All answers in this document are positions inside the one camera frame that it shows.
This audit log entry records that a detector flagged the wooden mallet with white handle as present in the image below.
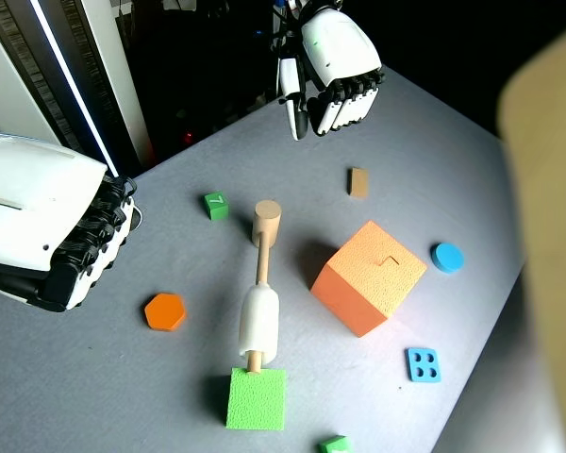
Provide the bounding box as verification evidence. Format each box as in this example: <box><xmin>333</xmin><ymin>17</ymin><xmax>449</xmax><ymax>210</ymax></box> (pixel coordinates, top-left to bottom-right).
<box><xmin>238</xmin><ymin>199</ymin><xmax>284</xmax><ymax>375</ymax></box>

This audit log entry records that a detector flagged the small green cube with number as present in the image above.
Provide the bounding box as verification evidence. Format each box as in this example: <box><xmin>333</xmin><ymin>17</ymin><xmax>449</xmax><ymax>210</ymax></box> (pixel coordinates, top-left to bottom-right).
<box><xmin>203</xmin><ymin>191</ymin><xmax>230</xmax><ymax>222</ymax></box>

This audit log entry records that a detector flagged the blue round disc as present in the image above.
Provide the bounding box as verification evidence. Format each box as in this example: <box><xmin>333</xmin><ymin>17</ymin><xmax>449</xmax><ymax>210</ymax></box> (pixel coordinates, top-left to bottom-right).
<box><xmin>429</xmin><ymin>242</ymin><xmax>465</xmax><ymax>275</ymax></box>

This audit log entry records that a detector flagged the blue square block with holes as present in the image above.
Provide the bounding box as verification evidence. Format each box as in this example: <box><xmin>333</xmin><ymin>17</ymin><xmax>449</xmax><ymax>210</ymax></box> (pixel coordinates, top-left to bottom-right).
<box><xmin>405</xmin><ymin>347</ymin><xmax>442</xmax><ymax>384</ymax></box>

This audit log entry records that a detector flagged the large green foam cube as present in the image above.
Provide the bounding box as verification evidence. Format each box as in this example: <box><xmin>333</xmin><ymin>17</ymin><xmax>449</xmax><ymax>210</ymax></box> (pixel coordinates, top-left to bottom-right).
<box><xmin>225</xmin><ymin>366</ymin><xmax>288</xmax><ymax>431</ymax></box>

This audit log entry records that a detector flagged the brown wooden rectangular block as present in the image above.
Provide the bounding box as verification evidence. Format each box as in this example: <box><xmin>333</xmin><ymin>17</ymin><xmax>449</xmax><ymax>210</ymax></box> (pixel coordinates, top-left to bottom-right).
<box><xmin>346</xmin><ymin>167</ymin><xmax>370</xmax><ymax>198</ymax></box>

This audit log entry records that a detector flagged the small plain green cube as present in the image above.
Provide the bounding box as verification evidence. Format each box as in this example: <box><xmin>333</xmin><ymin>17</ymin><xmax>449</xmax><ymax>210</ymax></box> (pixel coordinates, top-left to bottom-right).
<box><xmin>316</xmin><ymin>434</ymin><xmax>355</xmax><ymax>453</ymax></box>

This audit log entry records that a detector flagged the large orange foam cube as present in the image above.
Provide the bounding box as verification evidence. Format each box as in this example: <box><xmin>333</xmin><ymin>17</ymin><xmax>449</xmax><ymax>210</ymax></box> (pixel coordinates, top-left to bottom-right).
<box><xmin>309</xmin><ymin>220</ymin><xmax>428</xmax><ymax>339</ymax></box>

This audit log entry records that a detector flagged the grey table cloth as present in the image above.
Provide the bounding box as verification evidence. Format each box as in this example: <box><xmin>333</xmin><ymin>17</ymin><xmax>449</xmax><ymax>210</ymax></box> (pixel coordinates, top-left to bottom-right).
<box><xmin>0</xmin><ymin>64</ymin><xmax>529</xmax><ymax>453</ymax></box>

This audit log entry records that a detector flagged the orange hexagon block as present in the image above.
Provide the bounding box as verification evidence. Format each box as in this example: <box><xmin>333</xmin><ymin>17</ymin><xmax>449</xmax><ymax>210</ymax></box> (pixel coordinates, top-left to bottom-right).
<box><xmin>143</xmin><ymin>292</ymin><xmax>188</xmax><ymax>332</ymax></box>

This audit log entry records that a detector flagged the white cabinet with lit strip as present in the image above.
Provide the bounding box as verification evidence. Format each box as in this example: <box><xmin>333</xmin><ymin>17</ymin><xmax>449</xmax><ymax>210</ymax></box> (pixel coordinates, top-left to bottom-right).
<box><xmin>0</xmin><ymin>0</ymin><xmax>155</xmax><ymax>176</ymax></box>

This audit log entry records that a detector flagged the blurry beige board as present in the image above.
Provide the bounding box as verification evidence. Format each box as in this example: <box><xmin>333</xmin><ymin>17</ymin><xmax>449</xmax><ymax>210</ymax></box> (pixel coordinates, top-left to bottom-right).
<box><xmin>497</xmin><ymin>18</ymin><xmax>566</xmax><ymax>453</ymax></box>

